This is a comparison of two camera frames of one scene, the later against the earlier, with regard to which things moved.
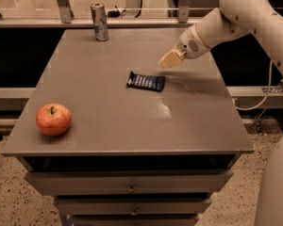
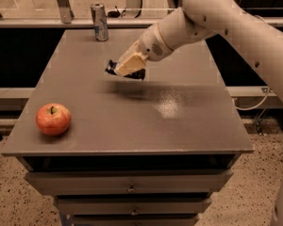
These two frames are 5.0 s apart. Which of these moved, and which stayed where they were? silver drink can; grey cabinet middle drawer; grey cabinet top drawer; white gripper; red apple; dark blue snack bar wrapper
Moved: white gripper; dark blue snack bar wrapper
Stayed: silver drink can; grey cabinet middle drawer; red apple; grey cabinet top drawer
